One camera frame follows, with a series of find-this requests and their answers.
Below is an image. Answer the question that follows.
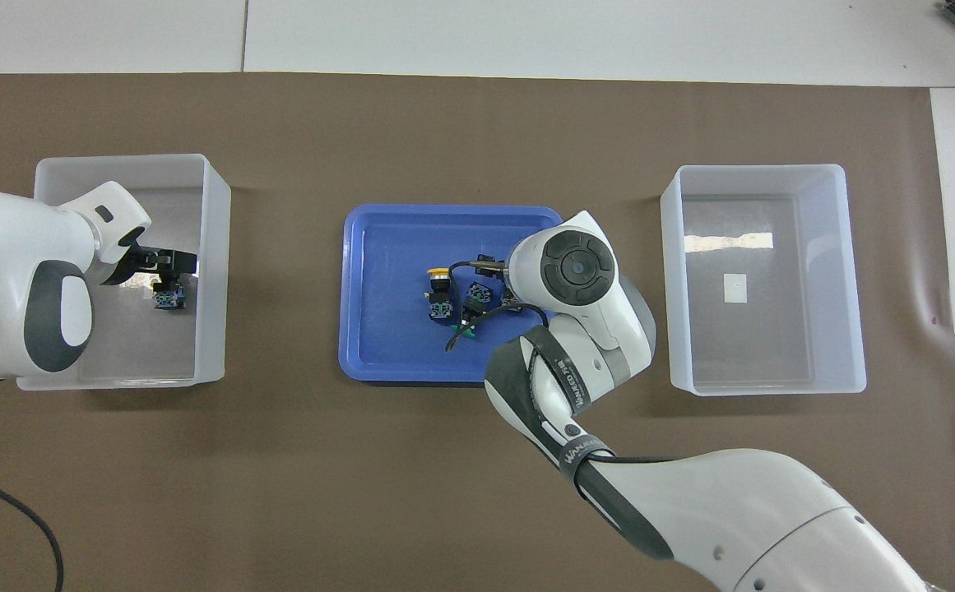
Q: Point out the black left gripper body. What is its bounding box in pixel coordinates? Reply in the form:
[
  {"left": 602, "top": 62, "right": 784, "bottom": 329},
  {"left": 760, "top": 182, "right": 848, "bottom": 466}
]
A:
[{"left": 101, "top": 242, "right": 162, "bottom": 287}]

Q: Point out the yellow push button switch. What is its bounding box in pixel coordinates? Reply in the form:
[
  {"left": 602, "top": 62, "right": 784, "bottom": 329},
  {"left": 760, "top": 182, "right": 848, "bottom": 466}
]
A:
[
  {"left": 426, "top": 266, "right": 455, "bottom": 320},
  {"left": 154, "top": 278, "right": 190, "bottom": 312}
]

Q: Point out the translucent white plastic box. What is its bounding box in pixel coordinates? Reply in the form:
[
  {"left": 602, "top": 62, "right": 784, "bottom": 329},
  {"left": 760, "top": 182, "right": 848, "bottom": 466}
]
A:
[
  {"left": 661, "top": 164, "right": 867, "bottom": 396},
  {"left": 16, "top": 154, "right": 232, "bottom": 391}
]

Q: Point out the blue plastic tray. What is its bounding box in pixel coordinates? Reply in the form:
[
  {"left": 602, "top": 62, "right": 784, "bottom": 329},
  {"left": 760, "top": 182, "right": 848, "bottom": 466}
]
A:
[{"left": 338, "top": 204, "right": 568, "bottom": 384}]

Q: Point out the brown table mat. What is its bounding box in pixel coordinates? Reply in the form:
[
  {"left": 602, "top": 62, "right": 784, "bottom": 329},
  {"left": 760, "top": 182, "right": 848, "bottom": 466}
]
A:
[{"left": 0, "top": 72, "right": 955, "bottom": 592}]

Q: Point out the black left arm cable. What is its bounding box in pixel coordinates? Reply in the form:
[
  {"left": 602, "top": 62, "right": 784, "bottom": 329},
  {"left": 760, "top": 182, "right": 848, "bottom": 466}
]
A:
[{"left": 0, "top": 468, "right": 64, "bottom": 592}]

